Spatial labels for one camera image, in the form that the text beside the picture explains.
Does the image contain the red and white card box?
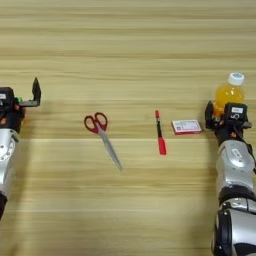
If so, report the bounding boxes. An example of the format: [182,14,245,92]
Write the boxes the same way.
[171,119,203,136]

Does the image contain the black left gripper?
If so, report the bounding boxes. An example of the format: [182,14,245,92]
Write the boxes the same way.
[0,77,43,134]

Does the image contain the left gripper's labelled black box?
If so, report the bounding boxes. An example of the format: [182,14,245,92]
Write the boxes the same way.
[0,87,16,112]

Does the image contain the red handled scissors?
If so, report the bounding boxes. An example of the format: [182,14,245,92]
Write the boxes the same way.
[83,111,124,172]

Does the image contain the orange juice bottle white cap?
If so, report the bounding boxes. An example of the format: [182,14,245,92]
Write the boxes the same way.
[213,72,246,116]

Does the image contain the red and black pen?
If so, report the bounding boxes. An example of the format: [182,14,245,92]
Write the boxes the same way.
[154,109,168,156]

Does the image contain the right arm's black cable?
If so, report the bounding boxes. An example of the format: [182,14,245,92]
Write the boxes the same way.
[246,141,256,175]

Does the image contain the gripper's labelled black box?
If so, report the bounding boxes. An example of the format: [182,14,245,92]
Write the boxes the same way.
[0,87,16,112]
[223,102,249,126]

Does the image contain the right gripper's labelled black box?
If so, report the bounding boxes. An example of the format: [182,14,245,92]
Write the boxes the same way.
[223,102,249,126]

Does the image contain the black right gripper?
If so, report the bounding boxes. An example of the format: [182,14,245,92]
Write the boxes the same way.
[204,100,253,146]

